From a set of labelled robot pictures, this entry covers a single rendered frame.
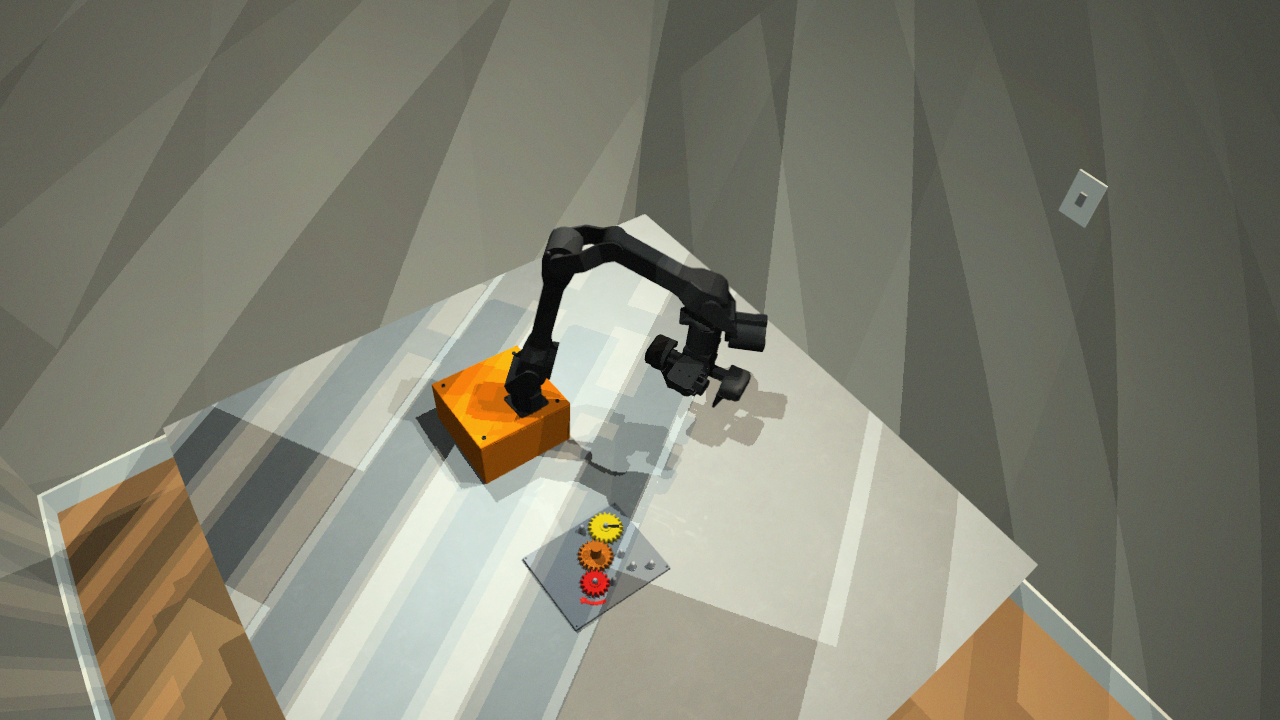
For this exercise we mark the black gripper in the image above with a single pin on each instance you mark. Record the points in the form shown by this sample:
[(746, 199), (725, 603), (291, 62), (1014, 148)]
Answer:
[(661, 355)]

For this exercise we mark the red gear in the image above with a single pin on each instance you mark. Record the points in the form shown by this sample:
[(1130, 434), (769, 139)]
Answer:
[(600, 587)]

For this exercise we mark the orange gear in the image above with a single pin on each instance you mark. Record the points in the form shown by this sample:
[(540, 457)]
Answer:
[(595, 555)]

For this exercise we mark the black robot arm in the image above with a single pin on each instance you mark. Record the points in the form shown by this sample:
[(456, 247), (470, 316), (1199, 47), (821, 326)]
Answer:
[(709, 309)]

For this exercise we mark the yellow gear with black stripe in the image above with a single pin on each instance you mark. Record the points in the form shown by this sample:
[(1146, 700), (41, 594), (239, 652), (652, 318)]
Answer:
[(612, 532)]

